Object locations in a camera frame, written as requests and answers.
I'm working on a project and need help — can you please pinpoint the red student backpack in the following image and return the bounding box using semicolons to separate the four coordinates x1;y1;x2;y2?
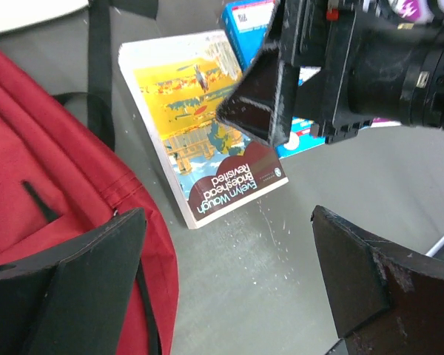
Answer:
0;0;181;355

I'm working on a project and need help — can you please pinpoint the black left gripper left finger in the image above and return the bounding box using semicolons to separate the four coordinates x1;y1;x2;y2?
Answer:
0;209;146;354

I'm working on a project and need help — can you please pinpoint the blue comic book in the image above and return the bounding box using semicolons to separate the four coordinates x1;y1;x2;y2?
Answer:
221;1;324;158

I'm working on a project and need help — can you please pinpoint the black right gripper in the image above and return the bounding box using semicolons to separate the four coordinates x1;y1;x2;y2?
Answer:
216;1;371;146

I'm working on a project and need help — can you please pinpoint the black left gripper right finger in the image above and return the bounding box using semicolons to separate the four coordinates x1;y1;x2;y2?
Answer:
311;206;444;354

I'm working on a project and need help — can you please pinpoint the yellow Brideshead Revisited book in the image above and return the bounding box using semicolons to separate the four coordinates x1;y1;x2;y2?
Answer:
118;30;288;229

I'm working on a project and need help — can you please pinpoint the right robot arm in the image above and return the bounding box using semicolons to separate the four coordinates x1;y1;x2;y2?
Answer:
216;1;444;146

